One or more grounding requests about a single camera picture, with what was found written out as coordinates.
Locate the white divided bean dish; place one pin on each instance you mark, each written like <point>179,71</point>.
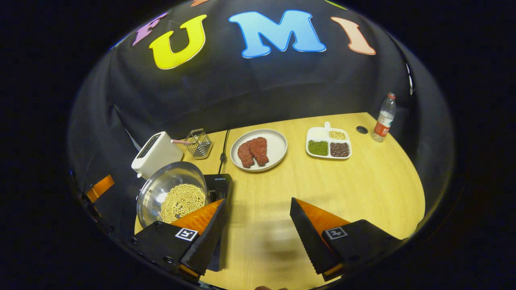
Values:
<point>328,143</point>

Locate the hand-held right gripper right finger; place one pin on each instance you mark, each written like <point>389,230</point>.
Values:
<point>308,237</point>

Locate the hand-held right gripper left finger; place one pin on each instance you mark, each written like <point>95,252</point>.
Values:
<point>205,237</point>

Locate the steel pot with soybeans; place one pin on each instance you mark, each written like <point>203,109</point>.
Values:
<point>169,181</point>

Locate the clear water bottle red label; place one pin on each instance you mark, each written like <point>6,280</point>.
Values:
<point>383,121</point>

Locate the pink striped straw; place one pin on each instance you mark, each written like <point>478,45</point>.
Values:
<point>179,141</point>

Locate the black table grommet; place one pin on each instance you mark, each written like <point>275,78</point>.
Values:
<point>362,129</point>

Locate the round white plate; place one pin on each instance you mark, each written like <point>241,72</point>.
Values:
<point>278,149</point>

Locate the red meat piece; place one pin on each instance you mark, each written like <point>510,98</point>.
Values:
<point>244,155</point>
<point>260,151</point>

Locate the black induction cooktop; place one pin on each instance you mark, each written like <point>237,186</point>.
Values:
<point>221,182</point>

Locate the white toaster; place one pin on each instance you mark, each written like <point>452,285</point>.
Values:
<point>155,155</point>

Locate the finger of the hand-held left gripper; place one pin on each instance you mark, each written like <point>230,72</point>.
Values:
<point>100,188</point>

